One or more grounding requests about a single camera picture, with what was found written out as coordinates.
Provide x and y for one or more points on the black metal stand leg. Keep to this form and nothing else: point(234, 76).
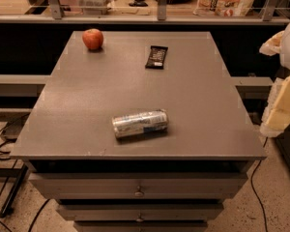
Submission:
point(18, 175)

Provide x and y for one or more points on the silver drink can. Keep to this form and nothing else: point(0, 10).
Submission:
point(140, 123)

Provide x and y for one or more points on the grey metal railing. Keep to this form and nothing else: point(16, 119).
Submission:
point(122, 12)

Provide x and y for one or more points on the red apple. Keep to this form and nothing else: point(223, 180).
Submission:
point(93, 39)

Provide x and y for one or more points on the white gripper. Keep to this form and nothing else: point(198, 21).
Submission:
point(276, 118)

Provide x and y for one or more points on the grey drawer cabinet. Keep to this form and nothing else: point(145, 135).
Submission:
point(148, 134)

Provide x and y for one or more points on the top drawer round knob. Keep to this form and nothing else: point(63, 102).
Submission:
point(139, 192)

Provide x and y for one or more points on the clear plastic container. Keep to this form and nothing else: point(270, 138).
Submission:
point(93, 0)

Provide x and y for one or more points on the drawer round knob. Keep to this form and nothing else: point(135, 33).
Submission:
point(139, 218)
point(139, 192)

